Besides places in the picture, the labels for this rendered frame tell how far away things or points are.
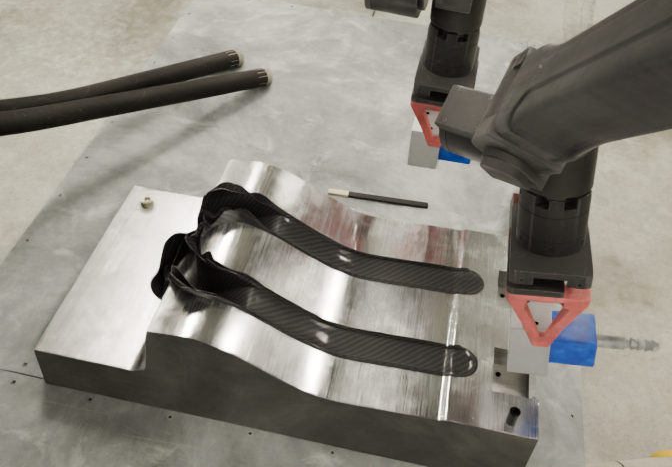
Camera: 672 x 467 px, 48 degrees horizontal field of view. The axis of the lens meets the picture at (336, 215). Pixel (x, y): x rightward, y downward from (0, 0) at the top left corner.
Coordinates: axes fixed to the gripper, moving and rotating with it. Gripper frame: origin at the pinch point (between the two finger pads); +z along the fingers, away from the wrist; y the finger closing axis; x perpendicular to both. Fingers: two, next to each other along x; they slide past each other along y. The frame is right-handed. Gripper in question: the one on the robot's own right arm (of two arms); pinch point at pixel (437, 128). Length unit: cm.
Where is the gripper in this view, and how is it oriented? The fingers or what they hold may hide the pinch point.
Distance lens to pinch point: 93.4
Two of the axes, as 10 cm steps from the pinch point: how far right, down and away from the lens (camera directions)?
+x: 9.7, 1.8, -1.3
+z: -0.5, 7.2, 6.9
